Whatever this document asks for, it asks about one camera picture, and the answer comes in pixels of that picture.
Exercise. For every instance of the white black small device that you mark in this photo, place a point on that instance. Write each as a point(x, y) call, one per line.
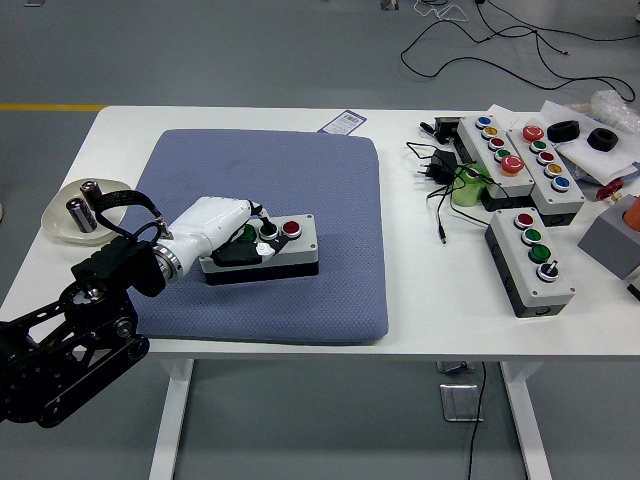
point(635, 287)

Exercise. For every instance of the grey five-button control box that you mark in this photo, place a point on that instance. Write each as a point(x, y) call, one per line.
point(552, 170)
point(475, 140)

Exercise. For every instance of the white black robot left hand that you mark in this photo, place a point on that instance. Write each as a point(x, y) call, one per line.
point(210, 220)

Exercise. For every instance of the purple barcode label card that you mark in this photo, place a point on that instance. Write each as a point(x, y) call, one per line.
point(345, 121)

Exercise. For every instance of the metal floor socket plate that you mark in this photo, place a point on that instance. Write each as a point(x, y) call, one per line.
point(460, 402)

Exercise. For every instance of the black power adapter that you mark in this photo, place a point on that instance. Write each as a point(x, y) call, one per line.
point(442, 162)

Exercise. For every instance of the blue-grey padded mat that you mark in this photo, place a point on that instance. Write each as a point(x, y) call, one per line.
point(300, 165)

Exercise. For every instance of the grey four-button control box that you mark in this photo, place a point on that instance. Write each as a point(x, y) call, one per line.
point(530, 235)
point(300, 250)

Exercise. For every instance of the white table leg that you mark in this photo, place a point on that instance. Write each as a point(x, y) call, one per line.
point(525, 425)
point(170, 425)

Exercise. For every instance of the light green block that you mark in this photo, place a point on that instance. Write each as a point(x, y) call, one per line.
point(467, 195)

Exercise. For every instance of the red small tool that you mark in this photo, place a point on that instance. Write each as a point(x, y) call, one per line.
point(609, 190)

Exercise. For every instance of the black connector plug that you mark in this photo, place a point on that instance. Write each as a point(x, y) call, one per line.
point(426, 127)

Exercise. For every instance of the white foam sheet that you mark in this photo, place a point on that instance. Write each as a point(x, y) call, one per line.
point(590, 160)

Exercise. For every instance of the clear bubble wrap bag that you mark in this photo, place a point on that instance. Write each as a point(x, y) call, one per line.
point(612, 107)

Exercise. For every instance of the orange object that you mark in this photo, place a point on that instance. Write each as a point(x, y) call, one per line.
point(634, 212)

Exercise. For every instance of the small metal bracket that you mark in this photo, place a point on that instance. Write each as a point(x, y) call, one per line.
point(452, 367)

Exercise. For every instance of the white shallow dish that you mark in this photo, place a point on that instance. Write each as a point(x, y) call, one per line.
point(60, 220)

